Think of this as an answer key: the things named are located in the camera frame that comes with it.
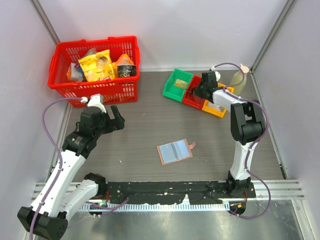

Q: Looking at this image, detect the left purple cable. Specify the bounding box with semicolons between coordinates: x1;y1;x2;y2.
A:
28;97;130;240

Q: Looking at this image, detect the green lotion bottle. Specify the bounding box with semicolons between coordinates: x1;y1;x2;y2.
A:
229;64;250;96

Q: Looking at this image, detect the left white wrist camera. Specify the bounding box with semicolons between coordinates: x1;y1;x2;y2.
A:
80;94;107;113

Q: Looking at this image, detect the grey small box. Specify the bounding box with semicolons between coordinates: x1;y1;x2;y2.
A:
66;62;84;82

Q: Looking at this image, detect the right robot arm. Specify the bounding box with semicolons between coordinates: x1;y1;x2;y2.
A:
191;71;266;198

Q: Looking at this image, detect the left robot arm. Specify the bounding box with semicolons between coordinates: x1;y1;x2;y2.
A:
17;105;125;240

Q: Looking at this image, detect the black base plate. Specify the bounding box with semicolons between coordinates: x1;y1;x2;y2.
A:
90;181;256;205

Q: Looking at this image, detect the white cable duct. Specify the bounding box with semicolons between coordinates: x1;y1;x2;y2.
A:
74;202;231;213

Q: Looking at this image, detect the yellow chips bag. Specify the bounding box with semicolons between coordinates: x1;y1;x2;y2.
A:
78;49;116;82

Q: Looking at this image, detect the yellow plastic bin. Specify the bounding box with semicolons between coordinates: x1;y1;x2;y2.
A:
202;90;227;118

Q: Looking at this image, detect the orange snack packet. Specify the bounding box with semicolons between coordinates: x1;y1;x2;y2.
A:
111;53;134;76

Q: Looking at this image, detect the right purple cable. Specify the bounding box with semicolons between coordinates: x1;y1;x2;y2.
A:
211;62;272;221

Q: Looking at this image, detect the red plastic bin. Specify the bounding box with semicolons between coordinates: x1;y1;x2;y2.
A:
182;75;205;110

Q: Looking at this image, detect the gold credit card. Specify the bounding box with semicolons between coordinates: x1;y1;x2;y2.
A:
174;79;188;89

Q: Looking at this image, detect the purple cable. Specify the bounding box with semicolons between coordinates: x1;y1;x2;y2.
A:
211;62;272;221
28;97;130;240

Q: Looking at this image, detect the red plastic shopping basket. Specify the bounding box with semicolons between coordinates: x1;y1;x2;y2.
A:
47;35;140;105

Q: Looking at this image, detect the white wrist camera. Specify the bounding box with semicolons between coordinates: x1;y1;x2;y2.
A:
209;66;221;82
80;94;107;113

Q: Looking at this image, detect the black round can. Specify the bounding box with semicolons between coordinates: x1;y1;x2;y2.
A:
117;64;137;78

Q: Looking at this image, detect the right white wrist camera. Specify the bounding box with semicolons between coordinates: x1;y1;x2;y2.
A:
209;66;221;82

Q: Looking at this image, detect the pink leather card holder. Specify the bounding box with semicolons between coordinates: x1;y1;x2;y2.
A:
157;139;196;166

